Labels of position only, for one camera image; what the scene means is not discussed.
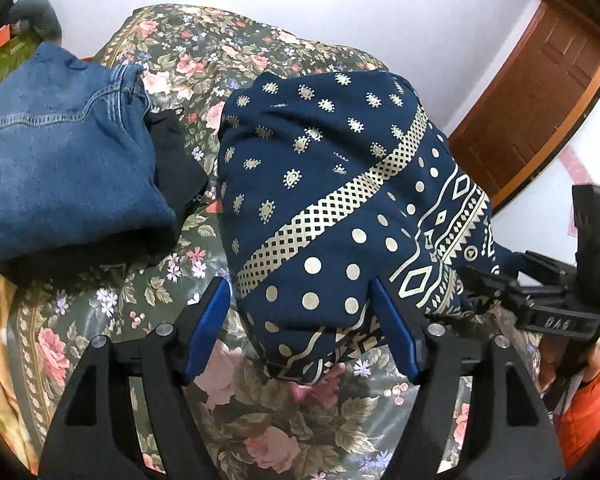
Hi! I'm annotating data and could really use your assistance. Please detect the black cloth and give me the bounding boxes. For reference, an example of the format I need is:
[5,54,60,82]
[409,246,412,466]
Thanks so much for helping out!
[0,109,209,282]

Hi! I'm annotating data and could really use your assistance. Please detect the brown wooden door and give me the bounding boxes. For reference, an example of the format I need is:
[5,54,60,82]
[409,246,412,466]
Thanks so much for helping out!
[447,0,600,212]

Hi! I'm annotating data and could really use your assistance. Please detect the floral bedspread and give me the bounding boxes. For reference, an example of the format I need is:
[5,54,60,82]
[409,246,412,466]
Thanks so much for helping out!
[10,4,547,480]

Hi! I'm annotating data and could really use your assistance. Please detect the navy patterned garment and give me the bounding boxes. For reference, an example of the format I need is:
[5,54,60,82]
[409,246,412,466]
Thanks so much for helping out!
[217,70,523,387]

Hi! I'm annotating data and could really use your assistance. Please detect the pink wall sticker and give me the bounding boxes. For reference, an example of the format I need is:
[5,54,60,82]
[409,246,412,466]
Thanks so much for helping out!
[560,147,599,239]

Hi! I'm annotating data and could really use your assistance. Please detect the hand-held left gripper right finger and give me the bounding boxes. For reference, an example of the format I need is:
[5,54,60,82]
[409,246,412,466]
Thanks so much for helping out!
[371,276,566,480]

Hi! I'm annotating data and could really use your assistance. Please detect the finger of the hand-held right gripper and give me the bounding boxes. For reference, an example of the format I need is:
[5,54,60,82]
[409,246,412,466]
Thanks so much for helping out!
[457,264,600,337]
[497,248,583,288]

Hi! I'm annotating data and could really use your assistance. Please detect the blue jeans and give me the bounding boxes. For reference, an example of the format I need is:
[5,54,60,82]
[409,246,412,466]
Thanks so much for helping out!
[0,42,179,269]

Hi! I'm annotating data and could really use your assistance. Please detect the grey plush toy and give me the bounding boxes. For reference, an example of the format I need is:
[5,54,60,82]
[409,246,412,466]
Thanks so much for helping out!
[7,0,62,44]

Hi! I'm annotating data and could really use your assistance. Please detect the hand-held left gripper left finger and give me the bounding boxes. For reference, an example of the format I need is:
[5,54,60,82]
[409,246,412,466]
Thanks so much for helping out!
[37,277,232,480]

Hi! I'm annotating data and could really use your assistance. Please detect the beige blanket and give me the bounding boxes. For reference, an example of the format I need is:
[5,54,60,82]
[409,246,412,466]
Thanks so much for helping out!
[0,259,42,476]

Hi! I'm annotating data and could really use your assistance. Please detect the person's right hand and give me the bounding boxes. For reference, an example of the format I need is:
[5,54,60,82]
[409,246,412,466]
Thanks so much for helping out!
[537,332,600,396]

